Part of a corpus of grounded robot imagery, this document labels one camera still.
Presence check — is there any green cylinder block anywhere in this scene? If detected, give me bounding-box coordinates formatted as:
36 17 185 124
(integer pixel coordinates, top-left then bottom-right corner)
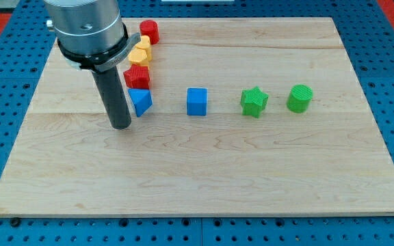
286 84 313 113

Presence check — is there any red cylinder block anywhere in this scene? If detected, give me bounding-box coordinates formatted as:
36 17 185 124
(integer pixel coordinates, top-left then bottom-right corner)
140 20 159 44

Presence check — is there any blue triangular prism block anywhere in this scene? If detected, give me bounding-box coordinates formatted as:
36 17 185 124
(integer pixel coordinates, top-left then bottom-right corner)
128 88 153 117

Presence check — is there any red star block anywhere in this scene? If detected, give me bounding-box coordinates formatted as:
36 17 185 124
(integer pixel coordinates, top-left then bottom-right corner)
123 65 150 90

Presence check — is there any wooden board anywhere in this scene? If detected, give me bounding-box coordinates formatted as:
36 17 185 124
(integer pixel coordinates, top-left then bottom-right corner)
0 17 394 218

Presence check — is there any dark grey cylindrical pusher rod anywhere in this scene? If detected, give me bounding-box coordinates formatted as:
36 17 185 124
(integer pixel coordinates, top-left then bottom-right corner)
92 67 131 130

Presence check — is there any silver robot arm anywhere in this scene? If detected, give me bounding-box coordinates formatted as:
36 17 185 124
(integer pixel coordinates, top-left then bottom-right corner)
44 0 141 129

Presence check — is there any yellow pentagon block front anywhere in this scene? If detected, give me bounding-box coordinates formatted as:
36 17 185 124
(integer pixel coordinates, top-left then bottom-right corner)
127 49 149 67

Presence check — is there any green star block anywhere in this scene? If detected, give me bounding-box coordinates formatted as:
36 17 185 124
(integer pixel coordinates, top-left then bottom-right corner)
240 86 269 118

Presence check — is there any blue cube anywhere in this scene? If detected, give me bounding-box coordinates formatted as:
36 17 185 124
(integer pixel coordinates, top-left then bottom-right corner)
187 87 207 116

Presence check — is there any yellow block rear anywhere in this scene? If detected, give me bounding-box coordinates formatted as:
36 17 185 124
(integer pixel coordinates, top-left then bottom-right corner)
135 36 152 61

